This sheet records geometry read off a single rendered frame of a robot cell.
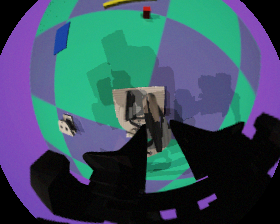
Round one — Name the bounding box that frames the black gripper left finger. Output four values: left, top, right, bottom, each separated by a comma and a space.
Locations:
83, 124, 148, 192

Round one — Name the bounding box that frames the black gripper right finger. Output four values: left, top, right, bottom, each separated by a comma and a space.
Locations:
169, 120, 245, 180

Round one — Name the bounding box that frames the yellow curved bar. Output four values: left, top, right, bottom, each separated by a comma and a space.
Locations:
103, 0, 145, 10

